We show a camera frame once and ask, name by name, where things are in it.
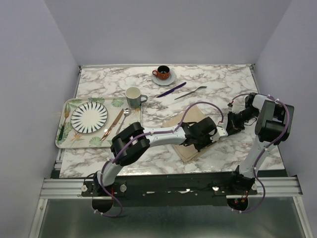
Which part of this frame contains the gold fork with green handle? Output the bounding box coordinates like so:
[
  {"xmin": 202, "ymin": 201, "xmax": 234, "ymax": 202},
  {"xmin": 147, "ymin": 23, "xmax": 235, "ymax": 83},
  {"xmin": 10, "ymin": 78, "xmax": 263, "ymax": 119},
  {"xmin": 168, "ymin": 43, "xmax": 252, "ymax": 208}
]
[{"xmin": 58, "ymin": 106, "xmax": 69, "ymax": 141}]

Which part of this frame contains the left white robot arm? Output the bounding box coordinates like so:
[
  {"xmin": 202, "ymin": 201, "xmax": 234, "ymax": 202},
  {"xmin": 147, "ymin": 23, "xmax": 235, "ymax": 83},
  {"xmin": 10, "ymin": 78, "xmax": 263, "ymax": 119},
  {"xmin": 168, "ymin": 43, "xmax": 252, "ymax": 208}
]
[{"xmin": 82, "ymin": 117, "xmax": 221, "ymax": 196}]

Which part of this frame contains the grey and cream mug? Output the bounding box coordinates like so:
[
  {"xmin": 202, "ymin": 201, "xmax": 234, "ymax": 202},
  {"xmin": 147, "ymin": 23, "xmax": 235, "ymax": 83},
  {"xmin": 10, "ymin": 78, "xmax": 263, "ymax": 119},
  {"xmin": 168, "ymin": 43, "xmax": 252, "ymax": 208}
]
[{"xmin": 125, "ymin": 87, "xmax": 148, "ymax": 109}]

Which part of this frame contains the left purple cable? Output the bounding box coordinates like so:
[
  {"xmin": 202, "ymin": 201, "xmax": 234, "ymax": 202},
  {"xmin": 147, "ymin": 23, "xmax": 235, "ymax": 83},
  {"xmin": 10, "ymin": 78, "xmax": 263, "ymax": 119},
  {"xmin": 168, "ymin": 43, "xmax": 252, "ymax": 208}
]
[{"xmin": 94, "ymin": 101, "xmax": 226, "ymax": 218}]

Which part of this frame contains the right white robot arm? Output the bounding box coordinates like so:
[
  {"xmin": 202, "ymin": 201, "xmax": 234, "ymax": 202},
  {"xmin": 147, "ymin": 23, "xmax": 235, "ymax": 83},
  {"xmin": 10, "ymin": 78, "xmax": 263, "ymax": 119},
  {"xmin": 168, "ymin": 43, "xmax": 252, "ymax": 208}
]
[{"xmin": 226, "ymin": 93, "xmax": 294, "ymax": 194}]

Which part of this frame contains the purple knife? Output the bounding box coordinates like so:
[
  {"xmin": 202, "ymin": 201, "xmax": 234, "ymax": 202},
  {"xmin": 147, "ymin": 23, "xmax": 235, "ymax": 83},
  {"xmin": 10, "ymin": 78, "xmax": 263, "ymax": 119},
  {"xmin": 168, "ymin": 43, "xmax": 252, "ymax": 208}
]
[{"xmin": 157, "ymin": 82, "xmax": 187, "ymax": 98}]

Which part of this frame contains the aluminium frame rail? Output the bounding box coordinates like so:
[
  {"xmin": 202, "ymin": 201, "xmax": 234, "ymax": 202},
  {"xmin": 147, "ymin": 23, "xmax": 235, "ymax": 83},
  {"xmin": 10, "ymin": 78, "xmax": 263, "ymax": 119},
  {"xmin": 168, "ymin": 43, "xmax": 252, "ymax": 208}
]
[{"xmin": 40, "ymin": 177, "xmax": 303, "ymax": 199}]

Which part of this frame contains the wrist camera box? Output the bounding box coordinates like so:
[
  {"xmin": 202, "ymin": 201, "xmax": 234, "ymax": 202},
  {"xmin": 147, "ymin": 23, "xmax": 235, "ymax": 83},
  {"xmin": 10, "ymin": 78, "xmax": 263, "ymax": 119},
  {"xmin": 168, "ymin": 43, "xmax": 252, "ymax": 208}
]
[
  {"xmin": 231, "ymin": 104, "xmax": 243, "ymax": 114},
  {"xmin": 214, "ymin": 126, "xmax": 228, "ymax": 141}
]

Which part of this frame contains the white plate with blue stripes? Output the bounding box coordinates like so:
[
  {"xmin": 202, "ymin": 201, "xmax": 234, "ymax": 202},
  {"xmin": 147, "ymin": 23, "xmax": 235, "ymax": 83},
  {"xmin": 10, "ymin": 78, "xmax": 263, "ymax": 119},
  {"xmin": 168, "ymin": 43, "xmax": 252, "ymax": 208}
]
[{"xmin": 70, "ymin": 102, "xmax": 108, "ymax": 134}]

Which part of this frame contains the white tray with leaf print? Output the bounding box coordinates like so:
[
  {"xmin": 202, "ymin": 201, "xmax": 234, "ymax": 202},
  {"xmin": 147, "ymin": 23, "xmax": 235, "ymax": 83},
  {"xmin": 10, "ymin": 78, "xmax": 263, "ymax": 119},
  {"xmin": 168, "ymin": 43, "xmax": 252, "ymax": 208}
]
[{"xmin": 55, "ymin": 97, "xmax": 142, "ymax": 149}]

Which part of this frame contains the brown coffee cup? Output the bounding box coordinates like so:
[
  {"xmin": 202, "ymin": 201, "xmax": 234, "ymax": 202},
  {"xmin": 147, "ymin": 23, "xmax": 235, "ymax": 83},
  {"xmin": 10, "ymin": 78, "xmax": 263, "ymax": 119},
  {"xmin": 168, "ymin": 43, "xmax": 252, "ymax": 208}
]
[{"xmin": 152, "ymin": 65, "xmax": 170, "ymax": 80}]

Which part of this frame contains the silver fork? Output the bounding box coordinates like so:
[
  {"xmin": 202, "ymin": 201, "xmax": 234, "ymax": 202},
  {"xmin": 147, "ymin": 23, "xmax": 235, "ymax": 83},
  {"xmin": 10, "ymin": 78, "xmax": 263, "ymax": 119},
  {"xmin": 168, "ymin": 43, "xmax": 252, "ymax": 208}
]
[{"xmin": 174, "ymin": 86, "xmax": 207, "ymax": 100}]

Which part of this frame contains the white saucer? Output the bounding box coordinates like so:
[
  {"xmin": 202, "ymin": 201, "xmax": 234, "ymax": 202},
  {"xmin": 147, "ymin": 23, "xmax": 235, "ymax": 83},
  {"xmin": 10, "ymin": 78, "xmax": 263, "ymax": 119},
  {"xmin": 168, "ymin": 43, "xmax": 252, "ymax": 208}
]
[{"xmin": 151, "ymin": 69, "xmax": 177, "ymax": 86}]

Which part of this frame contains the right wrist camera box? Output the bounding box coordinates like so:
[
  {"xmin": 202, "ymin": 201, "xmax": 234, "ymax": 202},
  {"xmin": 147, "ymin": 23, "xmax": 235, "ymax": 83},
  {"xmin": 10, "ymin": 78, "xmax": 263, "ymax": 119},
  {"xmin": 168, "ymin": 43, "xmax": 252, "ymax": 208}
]
[{"xmin": 231, "ymin": 104, "xmax": 243, "ymax": 114}]

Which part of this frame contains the beige cloth napkin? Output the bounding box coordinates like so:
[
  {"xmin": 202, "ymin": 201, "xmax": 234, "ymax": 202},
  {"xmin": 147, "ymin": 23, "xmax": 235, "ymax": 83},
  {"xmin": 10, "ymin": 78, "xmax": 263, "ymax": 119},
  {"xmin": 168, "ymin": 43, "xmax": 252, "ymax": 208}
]
[{"xmin": 161, "ymin": 106, "xmax": 210, "ymax": 162}]

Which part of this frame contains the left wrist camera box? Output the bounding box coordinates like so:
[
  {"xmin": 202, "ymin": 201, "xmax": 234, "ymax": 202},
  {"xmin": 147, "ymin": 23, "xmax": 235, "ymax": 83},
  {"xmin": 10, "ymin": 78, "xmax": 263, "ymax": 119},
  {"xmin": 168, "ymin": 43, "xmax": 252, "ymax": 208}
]
[{"xmin": 214, "ymin": 126, "xmax": 228, "ymax": 141}]

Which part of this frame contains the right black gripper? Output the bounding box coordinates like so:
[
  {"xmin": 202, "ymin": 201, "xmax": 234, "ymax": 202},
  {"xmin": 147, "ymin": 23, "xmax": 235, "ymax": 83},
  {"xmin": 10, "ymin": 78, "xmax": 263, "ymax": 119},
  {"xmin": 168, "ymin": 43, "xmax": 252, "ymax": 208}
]
[{"xmin": 225, "ymin": 108, "xmax": 260, "ymax": 136}]

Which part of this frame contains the rose gold knife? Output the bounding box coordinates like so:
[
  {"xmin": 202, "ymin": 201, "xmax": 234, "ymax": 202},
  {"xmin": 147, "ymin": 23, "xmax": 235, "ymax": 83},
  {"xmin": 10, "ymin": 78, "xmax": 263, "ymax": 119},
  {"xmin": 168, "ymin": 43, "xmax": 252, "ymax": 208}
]
[{"xmin": 101, "ymin": 109, "xmax": 124, "ymax": 141}]

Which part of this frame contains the silver spoon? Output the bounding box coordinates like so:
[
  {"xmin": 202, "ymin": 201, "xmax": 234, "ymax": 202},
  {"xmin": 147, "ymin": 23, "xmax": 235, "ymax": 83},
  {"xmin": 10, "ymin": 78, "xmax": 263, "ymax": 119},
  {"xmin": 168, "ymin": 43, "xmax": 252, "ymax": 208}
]
[{"xmin": 116, "ymin": 108, "xmax": 131, "ymax": 135}]

